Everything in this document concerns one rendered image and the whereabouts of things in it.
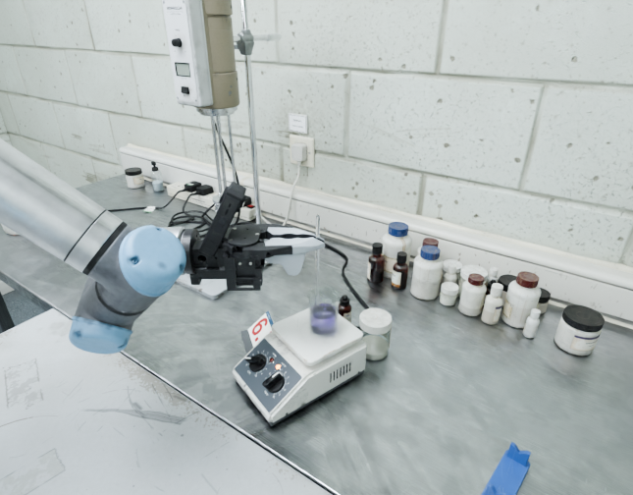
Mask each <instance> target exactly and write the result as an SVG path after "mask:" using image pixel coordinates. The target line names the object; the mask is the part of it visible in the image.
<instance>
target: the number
mask: <svg viewBox="0 0 633 495"><path fill-rule="evenodd" d="M250 330H251V334H252V337H253V340H254V343H255V346H256V345H257V344H258V343H259V342H260V341H261V340H262V339H263V338H264V337H265V336H266V335H267V334H269V333H271V332H272V328H271V325H270V323H269V320H268V318H267V315H266V314H265V315H264V316H262V317H261V318H260V319H259V320H258V321H257V322H256V323H255V324H254V325H253V326H252V327H251V328H250Z"/></svg>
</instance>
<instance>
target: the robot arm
mask: <svg viewBox="0 0 633 495"><path fill-rule="evenodd" d="M245 192H246V188H245V187H243V186H241V185H239V184H237V183H235V182H231V184H230V185H229V186H228V187H226V188H225V190H224V191H223V192H222V193H221V198H220V200H219V202H218V203H220V206H219V209H218V211H217V213H216V215H215V217H214V219H213V221H212V223H211V225H210V228H209V230H208V232H207V234H206V236H205V238H204V240H200V236H199V232H198V230H197V229H186V228H185V227H155V226H152V225H150V226H142V227H139V228H133V227H131V226H130V225H128V224H127V223H125V222H124V221H122V220H121V219H119V218H118V217H116V216H115V215H113V214H112V213H110V212H109V211H108V210H106V209H105V208H103V207H102V206H100V205H99V204H97V203H96V202H94V201H93V200H91V199H90V198H88V197H87V196H85V195H84V194H82V193H81V192H79V191H77V190H76V189H74V188H73V187H71V186H70V185H69V184H67V183H66V182H64V181H63V180H61V179H60V178H58V177H57V176H55V175H54V174H52V173H51V172H49V171H48V170H46V169H45V168H43V167H42V166H40V165H39V164H37V163H36V162H34V161H33V160H31V159H30V158H29V157H27V156H26V155H24V154H23V153H21V152H20V151H18V150H17V149H15V148H14V147H13V146H11V145H10V144H9V143H7V142H6V141H4V140H3V139H1V138H0V223H1V224H3V225H4V226H6V227H8V228H9V229H11V230H13V231H14V232H16V233H18V234H19V235H21V236H23V237H24V238H26V239H27V240H29V241H31V242H32V243H34V244H36V245H37V246H39V247H41V248H43V249H45V250H46V251H48V252H50V253H51V254H53V255H55V256H56V257H58V258H60V259H61V260H63V261H65V262H66V263H68V264H70V265H71V266H73V267H75V269H77V270H78V271H80V272H82V273H83V274H85V275H87V276H88V277H87V280H86V283H85V285H84V288H83V291H82V294H81V297H80V300H79V305H78V308H77V310H76V313H75V316H73V317H72V319H73V323H72V326H71V330H70V333H69V340H70V342H71V343H72V344H73V345H74V346H75V347H77V348H78V349H81V350H83V351H86V352H90V353H94V354H102V355H109V354H115V353H118V352H120V351H122V350H123V349H125V348H126V346H127V345H128V342H129V338H130V335H131V334H132V326H133V323H134V321H135V320H136V319H138V318H139V317H140V316H141V315H142V314H143V313H144V312H145V311H146V310H147V309H148V308H149V307H150V306H151V305H152V304H153V303H154V302H155V301H156V300H157V299H158V298H159V297H161V296H162V295H164V294H166V293H167V292H168V291H169V290H170V289H171V288H172V287H173V285H174V283H175V282H176V280H177V279H178V278H179V277H180V276H181V275H185V274H189V276H190V283H191V285H200V283H201V280H202V279H226V282H227V283H226V284H227V291H261V286H262V284H263V268H264V264H265V260H266V261H267V262H268V263H272V264H281V265H283V267H284V269H285V270H286V272H287V273H288V274H289V275H291V276H295V275H297V274H299V273H300V271H301V268H302V265H303V261H304V258H305V255H306V253H307V252H310V251H313V250H317V249H319V248H324V247H325V240H324V239H322V238H320V241H319V240H317V239H316V235H314V234H312V233H309V232H306V231H303V230H300V229H296V228H293V227H290V226H284V225H278V224H244V225H235V226H234V227H233V228H229V226H230V224H231V222H232V220H233V218H234V216H235V214H236V213H237V212H239V211H240V209H241V208H242V207H243V206H244V201H245V199H246V195H245ZM264 239H267V242H265V243H264ZM237 286H253V288H237Z"/></svg>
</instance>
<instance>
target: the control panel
mask: <svg viewBox="0 0 633 495"><path fill-rule="evenodd" d="M257 354H262V355H264V356H265V357H266V364H265V366H264V368H263V369H261V370H260V371H258V372H253V371H251V370H250V368H249V363H248V362H247V361H246V360H245V358H246V357H247V356H252V357H254V356H255V355H257ZM247 356H246V357H245V358H244V359H243V360H242V361H241V362H240V363H239V364H238V365H237V366H236V367H235V371H236V372H237V374H238V375H239V376H240V377H241V379H242V380H243V381H244V383H245V384H246V385H247V386H248V388H249V389H250V390H251V391H252V393H253V394H254V395H255V396H256V398H257V399H258V400H259V401H260V403H261V404H262V405H263V406H264V408H265V409H266V410H267V412H268V413H269V412H271V411H272V409H273V408H274V407H275V406H276V405H277V404H278V403H279V402H280V401H281V400H282V399H283V398H284V397H285V396H286V394H287V393H288V392H289V391H290V390H291V389H292V388H293V387H294V386H295V385H296V384H297V383H298V382H299V380H300V379H301V378H302V377H301V375H300V374H299V373H298V372H297V371H296V370H295V369H294V368H293V367H292V366H291V365H290V364H289V363H288V362H287V361H286V360H285V359H284V358H283V357H282V356H281V355H280V354H279V353H278V352H277V351H276V350H275V349H274V347H273V346H272V345H271V344H270V343H269V342H268V341H267V340H266V339H265V338H264V339H263V340H262V341H261V342H260V343H259V344H258V345H257V346H256V347H255V348H254V349H253V350H252V351H251V352H250V353H249V354H248V355H247ZM270 358H273V359H274V361H273V362H270ZM278 364H279V365H280V366H281V367H280V368H279V369H277V368H276V366H277V365H278ZM277 371H278V372H280V373H281V374H282V375H283V376H284V378H285V384H284V386H283V388H282V389H281V390H280V391H279V392H277V393H270V392H269V391H268V390H267V389H266V388H265V387H264V386H263V385H262V383H263V382H264V381H265V380H266V379H267V378H269V377H270V376H271V375H272V374H274V373H275V372H277Z"/></svg>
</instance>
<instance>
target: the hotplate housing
mask: <svg viewBox="0 0 633 495"><path fill-rule="evenodd" d="M264 338H265V339H266V340H267V341H268V342H269V343H270V344H271V345H272V346H273V347H274V349H275V350H276V351H277V352H278V353H279V354H280V355H281V356H282V357H283V358H284V359H285V360H286V361H287V362H288V363H289V364H290V365H291V366H292V367H293V368H294V369H295V370H296V371H297V372H298V373H299V374H300V375H301V377H302V378H301V379H300V380H299V382H298V383H297V384H296V385H295V386H294V387H293V388H292V389H291V390H290V391H289V392H288V393H287V394H286V396H285V397H284V398H283V399H282V400H281V401H280V402H279V403H278V404H277V405H276V406H275V407H274V408H273V409H272V411H271V412H267V410H266V409H265V408H264V406H263V405H262V404H261V403H260V401H259V400H258V399H257V398H256V396H255V395H254V394H253V393H252V391H251V390H250V389H249V388H248V386H247V385H246V384H245V383H244V381H243V380H242V379H241V377H240V376H239V375H238V374H237V372H236V371H235V367H236V366H237V365H236V366H235V367H234V370H233V377H234V379H235V380H236V382H237V383H238V385H239V386H240V387H241V389H242V390H243V391H244V392H245V394H246V395H247V396H248V398H249V399H250V400H251V401H252V403H253V404H254V405H255V407H256V408H258V410H259V411H260V412H261V413H262V415H263V416H264V417H265V419H266V420H267V421H268V422H269V424H270V425H271V426H273V425H275V424H276V423H278V422H280V421H281V420H283V419H285V418H287V417H288V416H290V415H292V414H293V413H296V412H297V411H299V410H301V409H303V408H304V407H306V406H308V405H309V404H311V403H313V402H315V401H316V400H318V399H320V398H321V397H323V396H325V395H326V394H328V393H330V392H332V391H333V390H335V389H337V388H338V387H340V386H342V385H343V384H344V383H346V382H348V381H349V380H351V379H353V378H354V377H356V376H358V375H360V374H361V373H363V372H364V369H365V363H366V351H367V344H366V343H365V342H363V341H362V340H361V341H359V342H357V343H356V344H354V345H352V346H350V347H348V348H346V349H344V350H342V351H341V352H339V353H337V354H335V355H333V356H331V357H328V358H326V359H325V360H323V361H321V362H319V363H317V364H315V365H312V366H308V365H306V364H304V363H303V362H302V361H301V360H300V359H299V358H298V357H297V356H296V355H295V354H294V353H293V352H292V351H291V350H290V349H289V348H288V347H287V346H286V345H285V344H284V343H283V342H282V341H281V340H280V339H279V338H278V337H277V336H276V335H275V334H274V333H273V332H271V333H269V334H267V335H266V336H265V337H264ZM264 338H263V339H264ZM263 339H262V340H263ZM262 340H261V341H262ZM261 341H260V342H261ZM260 342H259V343H260ZM259 343H258V344H259ZM258 344H257V345H258ZM257 345H256V346H257ZM256 346H255V347H256ZM255 347H254V348H255ZM254 348H253V349H254ZM253 349H252V350H253ZM252 350H251V351H252ZM251 351H250V352H251ZM250 352H249V353H250ZM249 353H248V354H249ZM248 354H247V355H248ZM247 355H246V356H247ZM246 356H245V357H246ZM245 357H244V358H245Z"/></svg>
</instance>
